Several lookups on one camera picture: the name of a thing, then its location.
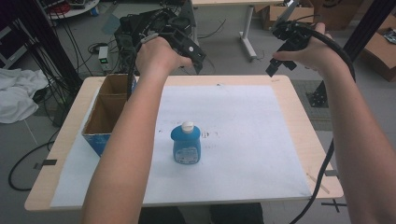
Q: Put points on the black metal frame post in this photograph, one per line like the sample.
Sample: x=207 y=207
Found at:
x=358 y=34
x=46 y=40

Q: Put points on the white paper sheet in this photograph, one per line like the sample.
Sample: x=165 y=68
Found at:
x=236 y=143

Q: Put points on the grey tape strip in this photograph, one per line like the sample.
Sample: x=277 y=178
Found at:
x=46 y=163

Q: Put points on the person's right hand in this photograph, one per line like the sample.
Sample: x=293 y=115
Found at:
x=314 y=53

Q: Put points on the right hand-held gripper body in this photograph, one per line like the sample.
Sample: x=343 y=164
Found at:
x=291 y=37

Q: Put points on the round white table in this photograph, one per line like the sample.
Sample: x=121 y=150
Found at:
x=73 y=9

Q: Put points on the person's dark trousers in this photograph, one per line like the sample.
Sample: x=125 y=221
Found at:
x=218 y=214

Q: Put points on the person's left hand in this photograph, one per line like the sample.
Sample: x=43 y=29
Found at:
x=157 y=59

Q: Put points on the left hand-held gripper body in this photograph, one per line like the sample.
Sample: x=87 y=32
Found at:
x=183 y=43

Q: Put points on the white desk leg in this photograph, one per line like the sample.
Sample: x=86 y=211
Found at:
x=247 y=34

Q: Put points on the cardboard box blue sides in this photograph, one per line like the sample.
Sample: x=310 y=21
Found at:
x=106 y=115

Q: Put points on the white power supply box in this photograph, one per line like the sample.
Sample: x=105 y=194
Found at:
x=103 y=55

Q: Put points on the large cardboard box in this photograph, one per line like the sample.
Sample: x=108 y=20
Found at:
x=381 y=53

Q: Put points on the blue bottle with white cap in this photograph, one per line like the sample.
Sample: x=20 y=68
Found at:
x=186 y=146

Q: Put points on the white cloth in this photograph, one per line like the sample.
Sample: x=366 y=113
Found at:
x=18 y=93

